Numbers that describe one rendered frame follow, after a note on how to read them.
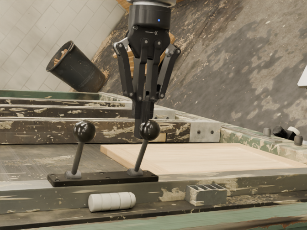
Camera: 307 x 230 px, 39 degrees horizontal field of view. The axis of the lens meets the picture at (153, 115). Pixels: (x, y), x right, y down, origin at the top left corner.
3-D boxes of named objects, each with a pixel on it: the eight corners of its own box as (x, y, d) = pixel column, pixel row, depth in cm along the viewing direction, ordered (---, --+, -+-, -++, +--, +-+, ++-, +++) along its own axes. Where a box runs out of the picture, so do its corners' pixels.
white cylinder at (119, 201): (92, 214, 74) (135, 210, 77) (93, 197, 73) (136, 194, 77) (87, 208, 76) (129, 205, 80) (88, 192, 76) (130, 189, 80)
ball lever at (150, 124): (145, 184, 83) (166, 128, 76) (127, 185, 81) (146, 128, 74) (139, 170, 86) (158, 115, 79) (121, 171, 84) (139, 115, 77)
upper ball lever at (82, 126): (84, 188, 78) (100, 129, 70) (63, 189, 76) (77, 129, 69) (79, 173, 80) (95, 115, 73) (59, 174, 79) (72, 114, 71)
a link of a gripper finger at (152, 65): (145, 39, 81) (152, 40, 81) (142, 100, 82) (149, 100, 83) (155, 39, 77) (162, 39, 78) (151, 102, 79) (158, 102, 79)
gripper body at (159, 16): (162, 10, 83) (158, 59, 84) (120, 4, 79) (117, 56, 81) (182, 7, 77) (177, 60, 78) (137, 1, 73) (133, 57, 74)
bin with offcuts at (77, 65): (115, 70, 575) (77, 36, 547) (94, 101, 558) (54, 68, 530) (97, 73, 618) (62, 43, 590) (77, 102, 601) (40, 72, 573)
